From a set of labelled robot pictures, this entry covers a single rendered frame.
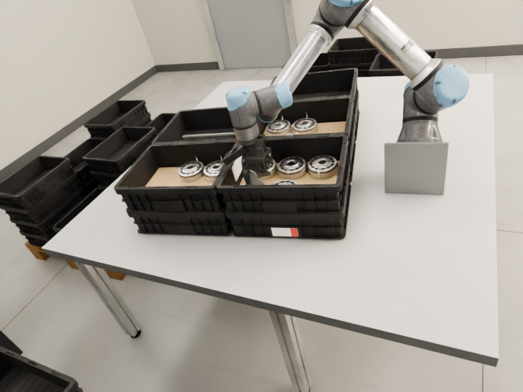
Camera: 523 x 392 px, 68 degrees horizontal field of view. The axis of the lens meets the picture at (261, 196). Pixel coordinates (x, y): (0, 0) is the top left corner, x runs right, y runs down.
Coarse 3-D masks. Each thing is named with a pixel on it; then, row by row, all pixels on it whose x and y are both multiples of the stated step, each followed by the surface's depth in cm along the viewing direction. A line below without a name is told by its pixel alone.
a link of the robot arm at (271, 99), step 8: (264, 88) 116; (272, 88) 115; (280, 88) 115; (288, 88) 115; (256, 96) 114; (264, 96) 114; (272, 96) 114; (280, 96) 115; (288, 96) 115; (264, 104) 114; (272, 104) 115; (280, 104) 116; (288, 104) 117; (264, 112) 116; (272, 112) 120
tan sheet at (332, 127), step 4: (292, 124) 170; (320, 124) 165; (324, 124) 164; (328, 124) 163; (332, 124) 162; (336, 124) 162; (340, 124) 161; (344, 124) 160; (292, 128) 167; (320, 128) 162; (324, 128) 161; (328, 128) 161; (332, 128) 160; (336, 128) 159; (340, 128) 159; (344, 128) 158; (264, 132) 169; (292, 132) 164; (316, 132) 160; (320, 132) 159; (324, 132) 159; (332, 132) 157
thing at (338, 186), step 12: (228, 168) 133; (336, 180) 115; (228, 192) 125; (240, 192) 124; (252, 192) 122; (264, 192) 121; (276, 192) 120; (288, 192) 119; (300, 192) 118; (312, 192) 117; (324, 192) 116; (336, 192) 115
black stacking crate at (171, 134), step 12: (180, 120) 180; (192, 120) 182; (204, 120) 180; (216, 120) 179; (228, 120) 177; (168, 132) 171; (180, 132) 180; (192, 132) 184; (204, 132) 181; (216, 132) 179; (228, 132) 176
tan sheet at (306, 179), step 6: (306, 162) 144; (276, 174) 142; (306, 174) 138; (336, 174) 135; (264, 180) 140; (270, 180) 140; (276, 180) 139; (294, 180) 137; (300, 180) 136; (306, 180) 135; (312, 180) 135; (318, 180) 134; (324, 180) 133; (330, 180) 133
